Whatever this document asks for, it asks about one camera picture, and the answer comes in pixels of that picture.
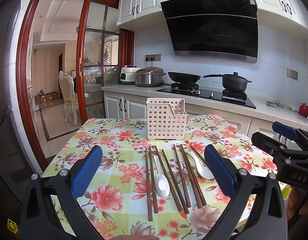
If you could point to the right wall socket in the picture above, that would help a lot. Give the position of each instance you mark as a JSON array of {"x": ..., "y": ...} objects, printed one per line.
[{"x": 292, "y": 74}]

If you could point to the black wok pan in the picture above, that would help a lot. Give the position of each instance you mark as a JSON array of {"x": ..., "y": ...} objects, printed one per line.
[{"x": 188, "y": 78}]

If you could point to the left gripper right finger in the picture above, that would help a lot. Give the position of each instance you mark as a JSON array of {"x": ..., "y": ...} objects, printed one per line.
[{"x": 267, "y": 218}]

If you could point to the red small kettle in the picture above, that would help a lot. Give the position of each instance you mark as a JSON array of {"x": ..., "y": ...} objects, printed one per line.
[{"x": 303, "y": 110}]

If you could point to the white ornate dining chair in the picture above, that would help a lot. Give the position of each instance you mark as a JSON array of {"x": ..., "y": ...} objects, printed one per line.
[{"x": 66, "y": 83}]

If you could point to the floral tablecloth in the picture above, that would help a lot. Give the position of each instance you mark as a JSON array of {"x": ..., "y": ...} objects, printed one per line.
[{"x": 142, "y": 187}]

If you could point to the silver rice cooker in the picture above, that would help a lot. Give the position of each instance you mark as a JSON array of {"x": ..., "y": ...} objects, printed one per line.
[{"x": 150, "y": 77}]

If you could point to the white lower cabinets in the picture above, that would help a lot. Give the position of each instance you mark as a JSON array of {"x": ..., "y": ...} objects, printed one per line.
[{"x": 247, "y": 120}]

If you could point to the white perforated utensil basket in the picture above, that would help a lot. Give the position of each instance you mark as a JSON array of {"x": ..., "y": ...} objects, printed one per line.
[{"x": 166, "y": 118}]

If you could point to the cardboard boxes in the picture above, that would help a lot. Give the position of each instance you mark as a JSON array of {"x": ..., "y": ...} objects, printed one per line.
[{"x": 41, "y": 97}]

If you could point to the small metal dish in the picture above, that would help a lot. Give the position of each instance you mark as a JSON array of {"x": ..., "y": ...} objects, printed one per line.
[{"x": 271, "y": 104}]

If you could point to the white pressure cooker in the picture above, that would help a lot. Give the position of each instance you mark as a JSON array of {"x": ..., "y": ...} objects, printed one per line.
[{"x": 127, "y": 75}]

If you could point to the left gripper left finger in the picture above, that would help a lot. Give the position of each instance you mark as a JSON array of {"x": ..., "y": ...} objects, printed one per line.
[{"x": 39, "y": 219}]

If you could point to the white ceramic spoon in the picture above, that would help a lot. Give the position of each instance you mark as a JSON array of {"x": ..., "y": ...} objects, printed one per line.
[
  {"x": 161, "y": 183},
  {"x": 202, "y": 170}
]

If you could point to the wall power outlet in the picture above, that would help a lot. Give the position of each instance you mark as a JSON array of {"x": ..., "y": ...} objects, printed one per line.
[{"x": 153, "y": 57}]

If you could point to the black range hood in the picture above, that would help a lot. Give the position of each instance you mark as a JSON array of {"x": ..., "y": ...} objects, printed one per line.
[{"x": 215, "y": 28}]

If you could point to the brown wooden chopstick three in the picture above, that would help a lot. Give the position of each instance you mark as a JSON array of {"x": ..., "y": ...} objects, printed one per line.
[{"x": 172, "y": 191}]

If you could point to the brown wooden chopstick six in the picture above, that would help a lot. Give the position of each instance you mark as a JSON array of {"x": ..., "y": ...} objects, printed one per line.
[{"x": 188, "y": 167}]

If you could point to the black lidded pot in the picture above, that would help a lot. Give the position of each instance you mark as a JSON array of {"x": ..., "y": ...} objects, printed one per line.
[{"x": 235, "y": 83}]

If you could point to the person's right hand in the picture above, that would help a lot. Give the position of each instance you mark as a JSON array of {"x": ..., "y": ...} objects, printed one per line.
[{"x": 293, "y": 203}]

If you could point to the brown wooden chopstick eight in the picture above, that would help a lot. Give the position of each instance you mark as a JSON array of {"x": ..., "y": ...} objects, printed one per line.
[{"x": 196, "y": 152}]

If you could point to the brown wooden chopstick one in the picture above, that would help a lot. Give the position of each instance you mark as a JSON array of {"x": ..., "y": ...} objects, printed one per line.
[{"x": 149, "y": 208}]

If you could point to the black glass gas stove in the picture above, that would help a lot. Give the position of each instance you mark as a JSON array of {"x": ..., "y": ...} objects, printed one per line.
[{"x": 240, "y": 99}]

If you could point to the brown wooden chopstick seven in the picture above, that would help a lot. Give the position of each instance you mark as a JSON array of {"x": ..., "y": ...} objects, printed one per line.
[{"x": 198, "y": 188}]

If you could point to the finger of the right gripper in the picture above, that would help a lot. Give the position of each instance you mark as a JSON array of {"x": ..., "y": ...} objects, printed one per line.
[{"x": 286, "y": 131}]

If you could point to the brown wooden chopstick two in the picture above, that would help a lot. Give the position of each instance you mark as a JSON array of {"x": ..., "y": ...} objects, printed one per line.
[{"x": 154, "y": 194}]

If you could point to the brown wooden chopstick four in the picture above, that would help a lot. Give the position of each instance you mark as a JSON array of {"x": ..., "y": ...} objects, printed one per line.
[{"x": 180, "y": 196}]

